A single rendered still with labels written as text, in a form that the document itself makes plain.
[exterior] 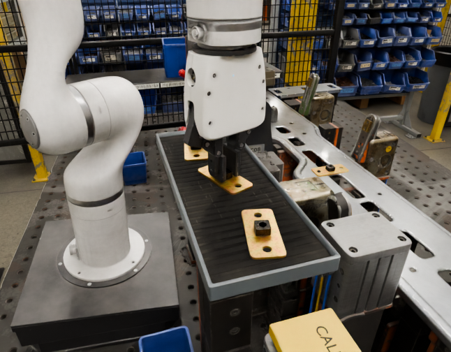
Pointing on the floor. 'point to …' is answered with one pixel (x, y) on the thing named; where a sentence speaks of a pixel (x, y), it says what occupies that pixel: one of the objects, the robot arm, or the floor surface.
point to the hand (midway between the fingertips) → (224, 162)
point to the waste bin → (436, 82)
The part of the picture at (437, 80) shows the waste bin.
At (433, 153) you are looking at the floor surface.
